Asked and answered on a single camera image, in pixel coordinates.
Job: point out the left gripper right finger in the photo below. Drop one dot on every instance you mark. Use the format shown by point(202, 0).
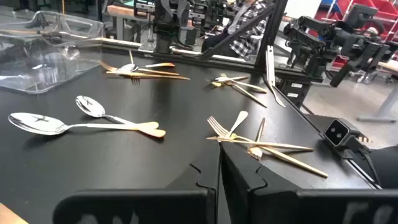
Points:
point(311, 208)

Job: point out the wooden background table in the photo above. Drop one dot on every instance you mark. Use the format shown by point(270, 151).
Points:
point(124, 11)

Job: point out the black background robot arm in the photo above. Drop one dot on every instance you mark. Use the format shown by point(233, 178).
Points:
point(311, 34)

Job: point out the gold fork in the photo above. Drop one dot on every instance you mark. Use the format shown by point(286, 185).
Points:
point(109, 66)
point(252, 97)
point(217, 127)
point(135, 81)
point(255, 152)
point(161, 76)

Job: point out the red storage bins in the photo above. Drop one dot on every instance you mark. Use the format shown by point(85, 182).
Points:
point(382, 9)

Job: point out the clear plastic bin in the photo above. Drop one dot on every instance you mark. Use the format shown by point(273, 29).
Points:
point(62, 46)

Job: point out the black box white labels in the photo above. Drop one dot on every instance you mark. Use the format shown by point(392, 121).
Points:
point(287, 88)

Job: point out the person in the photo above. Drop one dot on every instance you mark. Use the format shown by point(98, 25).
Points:
point(248, 37)

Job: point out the black frame post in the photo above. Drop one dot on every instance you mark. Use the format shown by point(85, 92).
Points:
point(270, 31)

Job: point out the grey table leg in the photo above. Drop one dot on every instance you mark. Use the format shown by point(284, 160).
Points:
point(385, 109)

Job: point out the black frame brace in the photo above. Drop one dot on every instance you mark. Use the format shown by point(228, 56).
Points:
point(236, 31)

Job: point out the gold knife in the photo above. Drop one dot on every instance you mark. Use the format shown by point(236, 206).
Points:
point(248, 87)
point(280, 145)
point(270, 68)

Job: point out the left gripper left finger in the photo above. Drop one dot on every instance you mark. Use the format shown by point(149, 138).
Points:
point(140, 207)

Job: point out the black stereo depth camera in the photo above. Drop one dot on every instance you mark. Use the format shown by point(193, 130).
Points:
point(337, 133)

